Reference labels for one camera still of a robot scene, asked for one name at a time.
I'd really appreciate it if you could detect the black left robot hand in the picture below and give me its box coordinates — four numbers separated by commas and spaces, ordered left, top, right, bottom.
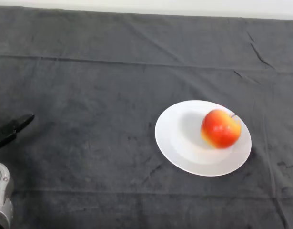
0, 114, 35, 149

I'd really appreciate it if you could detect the red yellow apple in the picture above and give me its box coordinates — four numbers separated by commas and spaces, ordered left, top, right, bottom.
200, 109, 242, 149

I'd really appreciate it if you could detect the white round plate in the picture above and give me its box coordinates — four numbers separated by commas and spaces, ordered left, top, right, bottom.
154, 100, 253, 177

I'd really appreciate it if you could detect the black cloth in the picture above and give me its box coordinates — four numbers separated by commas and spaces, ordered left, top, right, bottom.
0, 6, 293, 229

